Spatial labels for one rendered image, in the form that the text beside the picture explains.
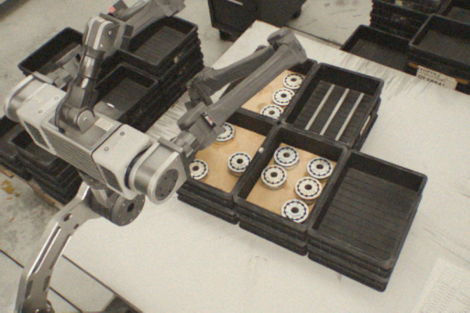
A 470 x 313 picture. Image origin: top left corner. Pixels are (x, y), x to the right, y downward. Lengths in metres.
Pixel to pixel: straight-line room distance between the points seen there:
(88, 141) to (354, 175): 1.11
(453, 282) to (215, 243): 0.88
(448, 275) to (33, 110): 1.51
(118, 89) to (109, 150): 1.87
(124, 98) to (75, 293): 1.10
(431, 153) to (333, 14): 1.99
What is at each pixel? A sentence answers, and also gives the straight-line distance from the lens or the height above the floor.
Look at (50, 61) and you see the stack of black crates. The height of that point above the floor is 0.49.
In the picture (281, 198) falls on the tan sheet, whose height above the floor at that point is 0.83.
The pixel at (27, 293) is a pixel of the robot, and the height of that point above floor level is 1.04.
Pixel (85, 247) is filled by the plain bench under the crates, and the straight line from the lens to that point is 2.28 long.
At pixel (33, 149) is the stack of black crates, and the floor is 0.49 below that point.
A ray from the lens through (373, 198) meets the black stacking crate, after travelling 2.10.
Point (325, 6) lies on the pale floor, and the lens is 4.25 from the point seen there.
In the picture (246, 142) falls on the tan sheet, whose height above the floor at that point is 0.83.
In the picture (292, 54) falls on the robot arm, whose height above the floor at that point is 1.55.
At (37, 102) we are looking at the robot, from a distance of 1.62.
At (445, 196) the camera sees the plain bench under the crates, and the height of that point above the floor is 0.70.
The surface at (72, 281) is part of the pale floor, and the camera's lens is 3.06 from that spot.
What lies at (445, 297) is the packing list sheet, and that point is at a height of 0.70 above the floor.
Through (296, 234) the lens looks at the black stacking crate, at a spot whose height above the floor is 0.85.
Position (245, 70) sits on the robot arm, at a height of 1.39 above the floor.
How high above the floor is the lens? 2.58
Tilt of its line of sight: 51 degrees down
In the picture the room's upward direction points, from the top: 9 degrees counter-clockwise
